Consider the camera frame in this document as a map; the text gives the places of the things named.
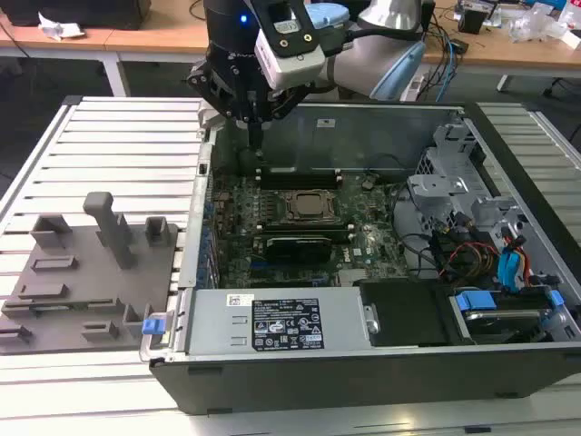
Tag green motherboard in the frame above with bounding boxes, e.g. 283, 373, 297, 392
211, 170, 409, 290

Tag hard disk in blue carrier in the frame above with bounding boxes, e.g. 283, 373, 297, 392
448, 290, 566, 346

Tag small black box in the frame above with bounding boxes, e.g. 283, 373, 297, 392
457, 8, 490, 34

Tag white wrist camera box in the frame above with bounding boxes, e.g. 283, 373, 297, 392
253, 0, 327, 91

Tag blue flat data wire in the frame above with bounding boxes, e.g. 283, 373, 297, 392
497, 235, 532, 296

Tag white power strip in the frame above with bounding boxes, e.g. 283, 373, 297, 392
405, 74, 427, 100

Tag grey power supply with label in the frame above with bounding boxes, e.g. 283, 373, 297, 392
183, 286, 380, 358

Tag wooden desk white legs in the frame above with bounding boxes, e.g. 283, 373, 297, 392
0, 8, 291, 99
421, 17, 581, 92

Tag large black box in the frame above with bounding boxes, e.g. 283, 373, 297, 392
8, 0, 153, 31

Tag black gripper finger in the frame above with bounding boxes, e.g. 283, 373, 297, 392
188, 63, 256, 151
255, 84, 314, 151

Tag black RAM slot bank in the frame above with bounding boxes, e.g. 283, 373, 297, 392
254, 220, 356, 240
256, 165, 344, 191

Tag CPU socket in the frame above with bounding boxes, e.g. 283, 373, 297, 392
283, 188, 340, 223

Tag black open PC case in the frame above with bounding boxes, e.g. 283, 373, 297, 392
148, 100, 581, 417

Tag red and yellow wire bundle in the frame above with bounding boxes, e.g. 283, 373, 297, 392
447, 243, 498, 278

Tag grey plastic case latch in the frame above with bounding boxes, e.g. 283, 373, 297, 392
198, 102, 228, 133

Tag black plastic bay shroud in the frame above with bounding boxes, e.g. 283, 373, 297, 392
358, 280, 455, 347

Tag blue cable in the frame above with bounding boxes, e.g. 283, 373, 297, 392
434, 26, 460, 104

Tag silver metal disk cage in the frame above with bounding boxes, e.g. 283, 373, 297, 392
406, 122, 532, 269

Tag silver chipset heatsink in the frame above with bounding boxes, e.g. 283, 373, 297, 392
338, 268, 371, 287

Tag grey plastic parts rack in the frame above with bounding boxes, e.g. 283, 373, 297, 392
0, 190, 182, 356

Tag black graphics card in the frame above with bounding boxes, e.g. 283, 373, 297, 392
264, 233, 334, 263

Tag crumpled white paper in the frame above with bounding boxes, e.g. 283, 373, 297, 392
36, 11, 87, 42

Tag clear plastic bags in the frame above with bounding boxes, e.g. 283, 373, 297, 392
507, 2, 581, 49

